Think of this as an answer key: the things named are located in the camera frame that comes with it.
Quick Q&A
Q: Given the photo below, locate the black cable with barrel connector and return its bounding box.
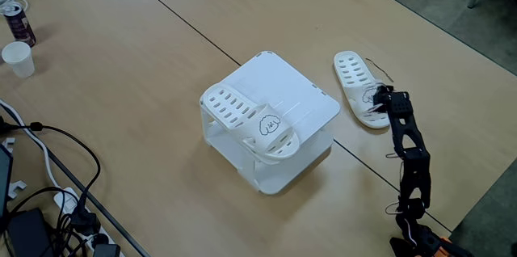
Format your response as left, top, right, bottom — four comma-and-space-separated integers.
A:
0, 121, 102, 213

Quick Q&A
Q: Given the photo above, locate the black cable tangle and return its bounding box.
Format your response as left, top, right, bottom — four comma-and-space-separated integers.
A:
0, 186, 96, 257

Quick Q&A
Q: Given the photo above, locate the thin dark wire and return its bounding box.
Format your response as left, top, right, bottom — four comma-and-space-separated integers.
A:
364, 57, 395, 83

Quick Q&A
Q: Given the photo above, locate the white paper cup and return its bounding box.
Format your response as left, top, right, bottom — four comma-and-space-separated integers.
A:
1, 40, 36, 79

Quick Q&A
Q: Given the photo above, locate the black power adapter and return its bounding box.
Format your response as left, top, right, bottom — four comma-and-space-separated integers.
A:
92, 243, 122, 257

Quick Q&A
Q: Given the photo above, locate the black plug charger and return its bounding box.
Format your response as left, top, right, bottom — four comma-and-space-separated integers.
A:
90, 232, 111, 250

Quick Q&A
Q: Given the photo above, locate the purple drink can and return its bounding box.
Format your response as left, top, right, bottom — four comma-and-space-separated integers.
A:
2, 1, 37, 48

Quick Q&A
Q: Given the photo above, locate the white shoe rack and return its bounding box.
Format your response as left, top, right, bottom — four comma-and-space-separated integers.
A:
199, 50, 342, 196

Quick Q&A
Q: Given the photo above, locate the dark laptop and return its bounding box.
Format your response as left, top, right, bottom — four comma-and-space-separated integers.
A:
0, 143, 14, 220

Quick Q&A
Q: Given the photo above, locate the white slipper with dog print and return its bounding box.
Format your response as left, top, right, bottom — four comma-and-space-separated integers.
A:
200, 82, 301, 161
333, 50, 392, 130

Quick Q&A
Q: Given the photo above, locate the black plug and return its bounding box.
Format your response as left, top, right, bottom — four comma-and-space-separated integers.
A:
70, 206, 102, 237

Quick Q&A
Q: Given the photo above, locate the black power brick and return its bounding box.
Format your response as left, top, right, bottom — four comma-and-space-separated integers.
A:
6, 207, 54, 257

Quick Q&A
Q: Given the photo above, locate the white power strip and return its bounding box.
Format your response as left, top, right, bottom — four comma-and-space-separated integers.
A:
53, 187, 126, 257

